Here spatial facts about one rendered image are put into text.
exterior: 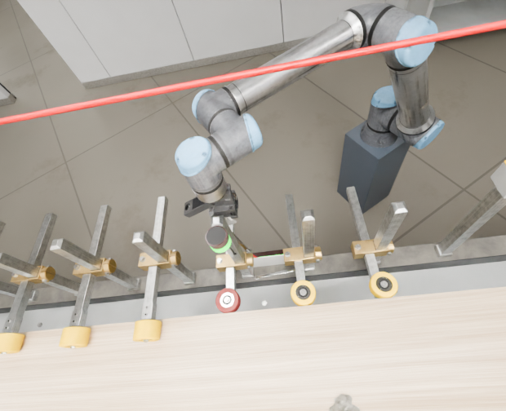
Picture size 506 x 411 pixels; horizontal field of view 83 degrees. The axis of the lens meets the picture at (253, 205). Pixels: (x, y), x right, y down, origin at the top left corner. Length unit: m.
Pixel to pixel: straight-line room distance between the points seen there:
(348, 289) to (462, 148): 1.69
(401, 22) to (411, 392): 0.98
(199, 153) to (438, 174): 2.01
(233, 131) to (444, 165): 2.01
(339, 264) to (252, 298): 0.39
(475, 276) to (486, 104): 1.89
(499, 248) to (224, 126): 1.12
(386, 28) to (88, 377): 1.37
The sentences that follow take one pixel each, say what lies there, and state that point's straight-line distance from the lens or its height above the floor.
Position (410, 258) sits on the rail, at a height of 0.70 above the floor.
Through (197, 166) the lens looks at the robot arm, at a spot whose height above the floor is 1.37.
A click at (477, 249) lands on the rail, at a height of 0.70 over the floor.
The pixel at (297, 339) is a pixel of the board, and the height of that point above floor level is 0.90.
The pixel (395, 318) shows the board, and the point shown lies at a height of 0.90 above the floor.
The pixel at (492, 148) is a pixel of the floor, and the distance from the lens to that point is 2.74.
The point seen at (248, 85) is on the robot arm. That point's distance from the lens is 0.84.
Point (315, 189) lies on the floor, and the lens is 2.22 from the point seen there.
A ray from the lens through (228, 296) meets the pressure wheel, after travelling 1.00.
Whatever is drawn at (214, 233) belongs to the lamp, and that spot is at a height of 1.18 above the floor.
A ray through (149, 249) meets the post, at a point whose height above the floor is 1.08.
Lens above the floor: 1.85
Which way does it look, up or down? 58 degrees down
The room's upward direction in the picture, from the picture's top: 19 degrees counter-clockwise
